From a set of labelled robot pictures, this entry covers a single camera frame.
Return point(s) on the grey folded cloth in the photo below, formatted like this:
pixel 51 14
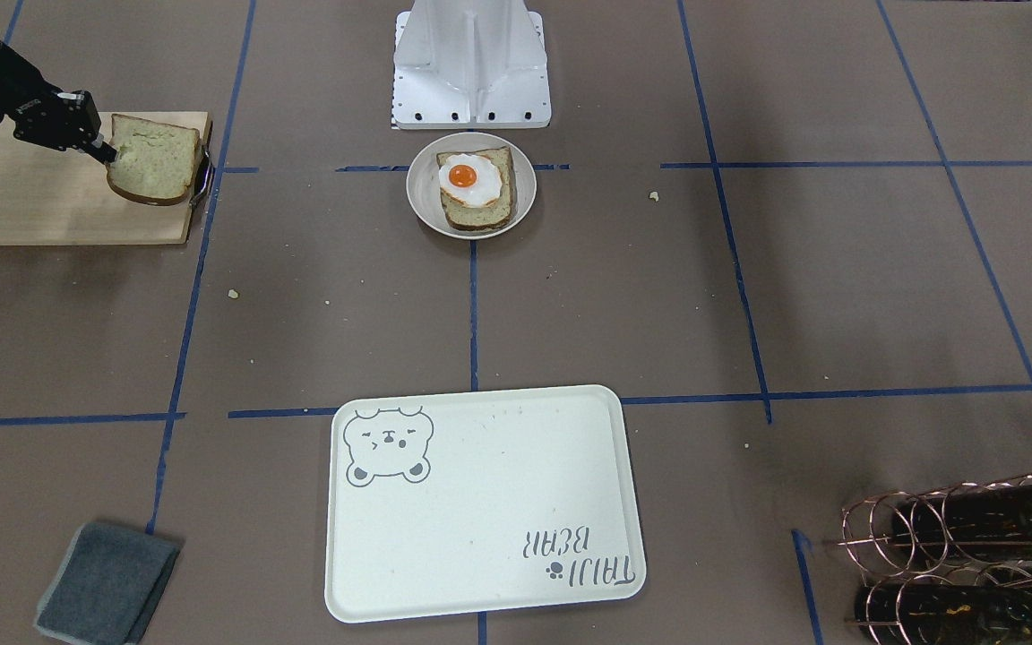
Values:
pixel 108 586

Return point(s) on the beige round plate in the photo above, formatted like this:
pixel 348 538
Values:
pixel 422 182

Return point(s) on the copper wire bottle rack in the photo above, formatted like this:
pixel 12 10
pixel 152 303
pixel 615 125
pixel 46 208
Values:
pixel 951 565

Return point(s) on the white bear tray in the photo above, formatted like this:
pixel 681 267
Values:
pixel 483 501

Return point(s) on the dark glass bottle upper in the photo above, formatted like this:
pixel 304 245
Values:
pixel 991 524

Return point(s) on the dark glass bottle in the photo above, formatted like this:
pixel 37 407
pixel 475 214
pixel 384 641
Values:
pixel 991 524
pixel 929 613

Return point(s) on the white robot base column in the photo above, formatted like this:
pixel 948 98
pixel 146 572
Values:
pixel 470 64

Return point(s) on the dark glass bottle lower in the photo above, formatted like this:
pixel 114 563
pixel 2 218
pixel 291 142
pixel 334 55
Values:
pixel 929 613

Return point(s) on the bread slice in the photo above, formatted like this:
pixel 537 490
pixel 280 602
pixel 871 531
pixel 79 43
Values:
pixel 485 219
pixel 156 163

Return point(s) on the wooden cutting board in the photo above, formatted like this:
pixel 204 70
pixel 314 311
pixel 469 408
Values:
pixel 50 197

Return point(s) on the fried egg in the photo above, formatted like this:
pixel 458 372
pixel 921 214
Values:
pixel 468 179

